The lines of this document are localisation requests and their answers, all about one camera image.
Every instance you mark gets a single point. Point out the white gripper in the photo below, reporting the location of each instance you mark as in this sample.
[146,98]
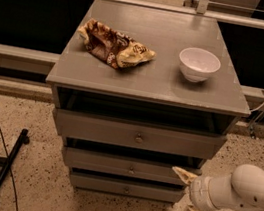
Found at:
[198,191]

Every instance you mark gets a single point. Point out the grey drawer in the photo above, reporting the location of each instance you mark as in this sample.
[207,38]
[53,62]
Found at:
[118,165]
[128,133]
[126,188]

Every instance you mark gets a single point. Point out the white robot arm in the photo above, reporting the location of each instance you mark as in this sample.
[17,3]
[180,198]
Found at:
[241,190]

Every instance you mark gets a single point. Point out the grey top drawer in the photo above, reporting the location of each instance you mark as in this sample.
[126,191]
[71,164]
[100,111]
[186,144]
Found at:
[128,133]

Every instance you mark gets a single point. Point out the grey bottom drawer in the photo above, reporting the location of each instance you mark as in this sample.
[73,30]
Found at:
[126,188]

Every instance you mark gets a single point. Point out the grey wooden drawer cabinet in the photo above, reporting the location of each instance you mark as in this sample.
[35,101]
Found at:
[155,93]

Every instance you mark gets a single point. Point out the white ceramic bowl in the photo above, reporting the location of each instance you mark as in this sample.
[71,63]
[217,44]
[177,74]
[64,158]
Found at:
[198,65]

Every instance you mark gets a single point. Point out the crumpled brown chip bag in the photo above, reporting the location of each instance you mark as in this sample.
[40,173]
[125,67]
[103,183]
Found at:
[113,47]

